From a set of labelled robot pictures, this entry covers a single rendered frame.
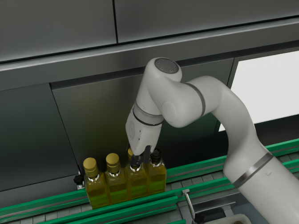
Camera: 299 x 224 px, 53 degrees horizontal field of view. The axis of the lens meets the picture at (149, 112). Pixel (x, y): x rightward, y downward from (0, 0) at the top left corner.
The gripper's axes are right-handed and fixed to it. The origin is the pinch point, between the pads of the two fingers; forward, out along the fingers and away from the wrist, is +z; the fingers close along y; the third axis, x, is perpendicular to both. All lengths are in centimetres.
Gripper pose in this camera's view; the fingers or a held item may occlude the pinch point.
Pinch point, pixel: (134, 152)
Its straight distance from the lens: 78.4
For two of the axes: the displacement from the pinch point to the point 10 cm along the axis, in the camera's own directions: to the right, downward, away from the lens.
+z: -2.5, 6.9, 6.8
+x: 9.3, -0.3, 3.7
